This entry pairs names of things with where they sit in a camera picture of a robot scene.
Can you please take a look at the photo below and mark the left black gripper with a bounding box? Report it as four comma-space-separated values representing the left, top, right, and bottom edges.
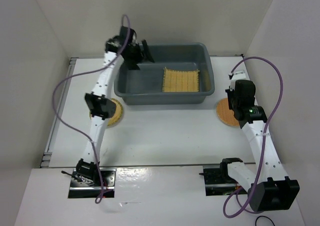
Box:
124, 39, 154, 70

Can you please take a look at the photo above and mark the square bamboo mat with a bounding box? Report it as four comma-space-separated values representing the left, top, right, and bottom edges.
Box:
162, 67, 200, 93

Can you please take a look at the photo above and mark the round yellow bamboo tray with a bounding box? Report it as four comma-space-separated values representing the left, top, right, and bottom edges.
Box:
85, 96, 123, 128

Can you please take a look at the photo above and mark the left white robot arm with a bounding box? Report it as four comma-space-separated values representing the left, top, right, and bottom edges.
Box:
76, 26, 155, 186

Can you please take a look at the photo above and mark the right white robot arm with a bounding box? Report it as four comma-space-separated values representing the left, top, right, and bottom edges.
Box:
219, 79, 300, 213

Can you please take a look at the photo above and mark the grey plastic bin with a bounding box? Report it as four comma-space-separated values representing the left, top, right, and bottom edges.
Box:
113, 42, 215, 105

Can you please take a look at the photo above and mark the round orange woven tray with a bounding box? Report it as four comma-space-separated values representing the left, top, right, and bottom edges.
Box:
216, 98, 240, 128

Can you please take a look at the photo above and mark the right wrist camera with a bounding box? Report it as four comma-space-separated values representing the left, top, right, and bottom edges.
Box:
228, 70, 247, 91

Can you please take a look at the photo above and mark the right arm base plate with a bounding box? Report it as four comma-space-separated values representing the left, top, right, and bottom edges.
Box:
199, 163, 241, 196

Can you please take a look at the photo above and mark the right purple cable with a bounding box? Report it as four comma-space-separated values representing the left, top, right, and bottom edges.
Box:
222, 56, 284, 217

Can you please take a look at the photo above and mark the purple cable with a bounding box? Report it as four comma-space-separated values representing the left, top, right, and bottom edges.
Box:
52, 14, 132, 205
222, 56, 284, 217

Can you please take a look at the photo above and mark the black cable loop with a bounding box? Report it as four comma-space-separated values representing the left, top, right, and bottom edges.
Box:
255, 215, 276, 226

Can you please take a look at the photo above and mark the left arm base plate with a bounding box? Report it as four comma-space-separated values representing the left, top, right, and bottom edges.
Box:
67, 168, 117, 199

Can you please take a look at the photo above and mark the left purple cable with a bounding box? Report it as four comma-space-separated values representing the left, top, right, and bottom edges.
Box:
52, 14, 132, 205

